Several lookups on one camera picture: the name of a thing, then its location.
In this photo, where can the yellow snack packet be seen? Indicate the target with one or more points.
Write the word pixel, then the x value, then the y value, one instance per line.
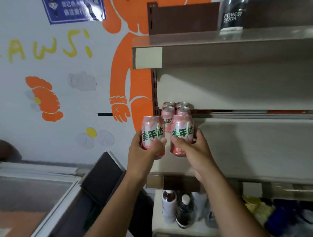
pixel 258 208

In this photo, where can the person's right hand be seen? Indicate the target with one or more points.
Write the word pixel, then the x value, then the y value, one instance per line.
pixel 199 158

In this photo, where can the person's left forearm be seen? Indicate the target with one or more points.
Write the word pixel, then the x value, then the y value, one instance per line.
pixel 117 207

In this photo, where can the person's left hand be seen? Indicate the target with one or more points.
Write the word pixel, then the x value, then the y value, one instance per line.
pixel 139 161

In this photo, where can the black drink can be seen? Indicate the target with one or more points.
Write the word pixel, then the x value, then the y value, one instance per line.
pixel 232 17

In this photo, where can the person's right forearm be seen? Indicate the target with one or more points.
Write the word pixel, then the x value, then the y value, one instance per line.
pixel 229 207

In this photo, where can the white metal shelf unit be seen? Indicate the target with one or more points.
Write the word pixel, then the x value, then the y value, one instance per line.
pixel 244 83

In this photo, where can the person's left thumb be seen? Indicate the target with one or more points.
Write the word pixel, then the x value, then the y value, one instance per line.
pixel 158 145

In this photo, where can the pink soda can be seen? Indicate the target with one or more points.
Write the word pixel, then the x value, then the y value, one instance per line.
pixel 182 127
pixel 182 104
pixel 169 104
pixel 183 111
pixel 152 129
pixel 167 117

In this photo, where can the blue snack packet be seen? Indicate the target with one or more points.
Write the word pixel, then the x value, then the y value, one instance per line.
pixel 291 217

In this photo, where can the person's right thumb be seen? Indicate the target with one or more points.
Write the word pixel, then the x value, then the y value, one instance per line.
pixel 181 142

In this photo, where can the dark bottle with white cap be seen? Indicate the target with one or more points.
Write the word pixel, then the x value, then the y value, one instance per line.
pixel 185 214

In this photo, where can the white bottle with brown cap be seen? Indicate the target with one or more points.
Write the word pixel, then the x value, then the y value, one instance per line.
pixel 169 207

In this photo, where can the blue poster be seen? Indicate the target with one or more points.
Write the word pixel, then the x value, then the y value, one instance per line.
pixel 73 11

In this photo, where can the clear plastic bottle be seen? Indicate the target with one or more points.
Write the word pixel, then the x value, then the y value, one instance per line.
pixel 201 207

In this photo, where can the white chest freezer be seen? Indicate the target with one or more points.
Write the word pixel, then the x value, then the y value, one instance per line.
pixel 31 195

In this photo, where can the dark round object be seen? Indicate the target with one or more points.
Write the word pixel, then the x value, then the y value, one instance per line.
pixel 5 150

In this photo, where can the white shelf label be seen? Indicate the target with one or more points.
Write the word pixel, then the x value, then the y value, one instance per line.
pixel 148 57

